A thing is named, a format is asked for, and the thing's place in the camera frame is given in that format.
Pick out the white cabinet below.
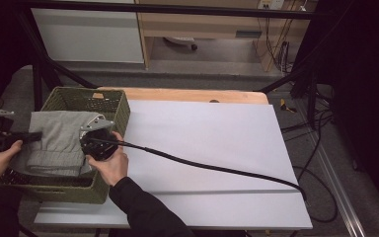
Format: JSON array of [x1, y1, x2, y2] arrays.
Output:
[[31, 0, 145, 64]]

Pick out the grey pants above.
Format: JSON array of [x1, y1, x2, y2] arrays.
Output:
[[9, 110, 105, 178]]

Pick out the white office chair base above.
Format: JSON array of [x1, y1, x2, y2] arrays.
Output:
[[163, 36, 199, 52]]

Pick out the black curtain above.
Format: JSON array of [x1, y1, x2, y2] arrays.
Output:
[[0, 0, 38, 113], [294, 0, 379, 215]]

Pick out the yellow and black tool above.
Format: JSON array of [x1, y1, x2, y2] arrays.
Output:
[[279, 98, 298, 114]]

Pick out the aluminium floor rail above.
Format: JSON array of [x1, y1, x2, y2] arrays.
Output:
[[304, 124, 368, 237]]

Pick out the white power strip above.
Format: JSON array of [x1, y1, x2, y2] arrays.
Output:
[[257, 0, 285, 11]]

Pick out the wooden table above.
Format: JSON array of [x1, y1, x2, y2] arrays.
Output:
[[97, 86, 270, 106]]

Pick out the bundle of desk cables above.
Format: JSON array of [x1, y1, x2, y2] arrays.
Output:
[[265, 13, 295, 76]]

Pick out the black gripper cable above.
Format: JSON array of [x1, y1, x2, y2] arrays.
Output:
[[88, 137, 309, 202]]

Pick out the person's right hand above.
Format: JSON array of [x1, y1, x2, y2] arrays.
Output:
[[85, 130, 130, 188]]

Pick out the black metal frame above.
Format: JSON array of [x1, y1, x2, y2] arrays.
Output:
[[13, 0, 343, 113]]

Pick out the white table cover sheet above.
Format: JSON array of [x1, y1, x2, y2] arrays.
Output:
[[34, 99, 314, 230]]

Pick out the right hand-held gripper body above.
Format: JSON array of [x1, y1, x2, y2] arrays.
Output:
[[78, 115, 120, 162]]

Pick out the green woven basket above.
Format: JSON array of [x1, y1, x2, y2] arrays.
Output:
[[0, 86, 131, 205]]

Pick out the black floor cable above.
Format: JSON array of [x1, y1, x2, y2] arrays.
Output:
[[292, 166, 340, 225]]

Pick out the wooden desk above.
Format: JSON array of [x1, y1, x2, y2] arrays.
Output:
[[134, 0, 319, 73]]

